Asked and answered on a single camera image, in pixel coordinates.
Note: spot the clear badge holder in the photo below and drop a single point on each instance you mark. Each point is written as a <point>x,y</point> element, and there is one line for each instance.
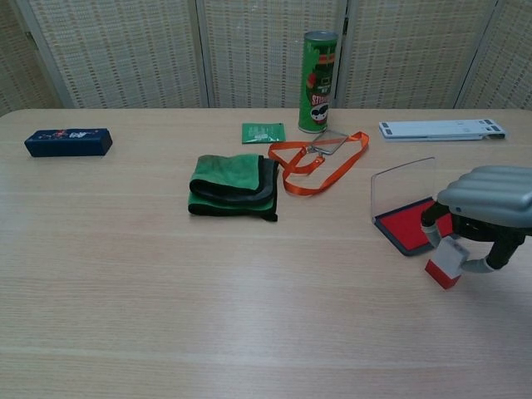
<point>329,142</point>

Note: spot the white folding stand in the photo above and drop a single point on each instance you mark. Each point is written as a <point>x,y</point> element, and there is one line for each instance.
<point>440,129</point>

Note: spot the dark blue rectangular box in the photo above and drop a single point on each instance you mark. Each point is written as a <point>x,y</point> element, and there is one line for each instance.
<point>68,141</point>

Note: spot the green chips can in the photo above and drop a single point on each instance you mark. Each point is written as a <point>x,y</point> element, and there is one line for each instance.
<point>317,83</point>

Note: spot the green foil packet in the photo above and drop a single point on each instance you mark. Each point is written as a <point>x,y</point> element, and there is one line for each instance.
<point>263,132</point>

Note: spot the red and white stamp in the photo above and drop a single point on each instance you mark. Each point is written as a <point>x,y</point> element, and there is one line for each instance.
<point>448,264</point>

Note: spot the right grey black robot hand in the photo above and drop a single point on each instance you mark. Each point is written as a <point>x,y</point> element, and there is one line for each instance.
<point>490,197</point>

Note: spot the green folded microfiber cloth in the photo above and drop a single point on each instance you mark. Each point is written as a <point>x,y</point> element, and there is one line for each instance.
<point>226,183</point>

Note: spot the woven folding screen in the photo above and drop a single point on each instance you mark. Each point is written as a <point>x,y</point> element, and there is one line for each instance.
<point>124,54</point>

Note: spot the red ink pad with lid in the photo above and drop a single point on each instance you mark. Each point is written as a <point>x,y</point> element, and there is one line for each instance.
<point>405,228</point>

